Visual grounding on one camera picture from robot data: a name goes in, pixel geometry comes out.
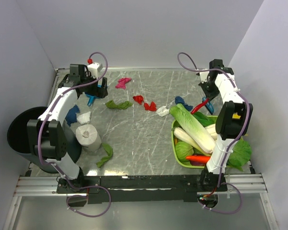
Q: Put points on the red paper scrap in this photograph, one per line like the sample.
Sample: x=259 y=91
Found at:
x=139 y=99
x=150 y=107

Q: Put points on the napa cabbage toy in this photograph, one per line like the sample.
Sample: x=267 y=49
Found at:
x=193 y=128

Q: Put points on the white paper towel roll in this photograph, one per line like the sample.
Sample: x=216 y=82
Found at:
x=88 y=137

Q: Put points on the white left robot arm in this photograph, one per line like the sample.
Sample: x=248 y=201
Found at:
x=47 y=139

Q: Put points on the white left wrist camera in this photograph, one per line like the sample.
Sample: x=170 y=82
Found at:
x=94 y=68

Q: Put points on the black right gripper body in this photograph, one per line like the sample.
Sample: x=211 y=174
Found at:
x=208 y=84

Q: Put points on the red chili pepper toy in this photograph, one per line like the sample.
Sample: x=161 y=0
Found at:
x=199 y=106

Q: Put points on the aluminium front rail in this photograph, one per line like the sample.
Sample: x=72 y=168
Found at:
x=50 y=186

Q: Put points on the orange carrot toy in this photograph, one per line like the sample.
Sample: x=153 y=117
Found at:
x=199 y=159

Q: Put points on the green vegetable basket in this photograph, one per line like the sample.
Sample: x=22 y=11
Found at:
x=218 y=156

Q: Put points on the round green cabbage toy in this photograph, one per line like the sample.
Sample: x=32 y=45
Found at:
x=183 y=150

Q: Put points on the blue plastic dustpan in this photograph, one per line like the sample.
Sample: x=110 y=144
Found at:
x=92 y=98

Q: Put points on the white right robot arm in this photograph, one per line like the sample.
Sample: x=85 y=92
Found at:
x=227 y=128

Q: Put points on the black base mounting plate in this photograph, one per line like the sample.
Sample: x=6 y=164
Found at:
x=105 y=195

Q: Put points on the blue hand brush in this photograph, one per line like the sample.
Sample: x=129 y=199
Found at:
x=208 y=105

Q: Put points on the white paper scrap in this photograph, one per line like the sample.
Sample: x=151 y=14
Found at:
x=162 y=111
x=84 y=119

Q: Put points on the white radish toy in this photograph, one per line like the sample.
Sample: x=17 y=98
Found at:
x=180 y=134

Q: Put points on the dark blue paper scrap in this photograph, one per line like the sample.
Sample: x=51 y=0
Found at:
x=71 y=116
x=180 y=100

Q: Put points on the green leafy vegetable toy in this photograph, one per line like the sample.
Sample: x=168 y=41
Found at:
x=241 y=152

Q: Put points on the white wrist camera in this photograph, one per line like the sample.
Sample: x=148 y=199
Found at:
x=94 y=68
x=203 y=76

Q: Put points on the yellow cabbage toy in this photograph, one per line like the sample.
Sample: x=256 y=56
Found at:
x=236 y=116

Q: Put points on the dark round trash bin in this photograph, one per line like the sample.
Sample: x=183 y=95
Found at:
x=18 y=139

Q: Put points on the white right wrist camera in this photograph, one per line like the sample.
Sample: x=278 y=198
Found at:
x=203 y=76

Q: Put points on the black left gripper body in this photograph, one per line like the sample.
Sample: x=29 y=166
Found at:
x=92 y=89

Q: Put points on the pink paper scrap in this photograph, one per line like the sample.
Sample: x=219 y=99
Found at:
x=122 y=83

